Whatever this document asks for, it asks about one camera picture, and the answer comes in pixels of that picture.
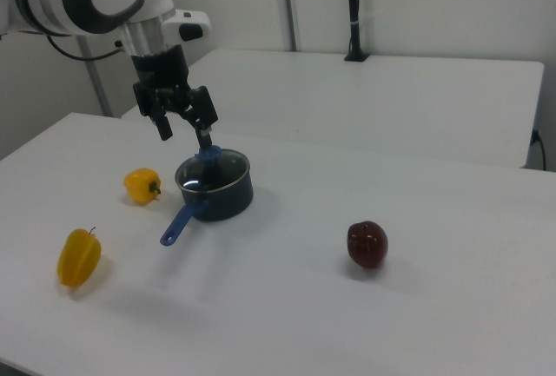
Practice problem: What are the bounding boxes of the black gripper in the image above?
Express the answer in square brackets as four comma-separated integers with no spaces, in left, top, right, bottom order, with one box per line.
[131,44,219,149]

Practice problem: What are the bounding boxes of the glass lid with blue knob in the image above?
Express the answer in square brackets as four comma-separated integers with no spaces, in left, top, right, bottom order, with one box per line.
[175,144,251,194]

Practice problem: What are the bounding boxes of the yellow bell pepper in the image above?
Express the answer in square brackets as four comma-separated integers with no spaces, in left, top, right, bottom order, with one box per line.
[122,168,162,207]

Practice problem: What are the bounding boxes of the dark blue saucepan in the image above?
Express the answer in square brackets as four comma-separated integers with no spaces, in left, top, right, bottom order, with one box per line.
[159,149,255,247]

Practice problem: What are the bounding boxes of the white side table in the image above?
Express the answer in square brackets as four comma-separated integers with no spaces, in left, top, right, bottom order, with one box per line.
[121,49,546,169]

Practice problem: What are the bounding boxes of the yellow starfruit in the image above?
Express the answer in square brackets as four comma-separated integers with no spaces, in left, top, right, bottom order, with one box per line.
[56,227,104,288]

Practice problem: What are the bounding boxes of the dark red apple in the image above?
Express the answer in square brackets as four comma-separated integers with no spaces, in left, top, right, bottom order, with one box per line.
[346,220,389,269]

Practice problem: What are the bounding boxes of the aluminium frame post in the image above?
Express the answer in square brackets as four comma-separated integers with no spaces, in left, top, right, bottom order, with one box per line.
[80,36,115,117]

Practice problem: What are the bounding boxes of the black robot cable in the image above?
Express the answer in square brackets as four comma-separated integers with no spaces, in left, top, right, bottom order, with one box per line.
[45,35,125,63]

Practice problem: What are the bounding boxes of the black camera stand pole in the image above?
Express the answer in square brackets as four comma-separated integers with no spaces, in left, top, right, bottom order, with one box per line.
[343,0,370,63]

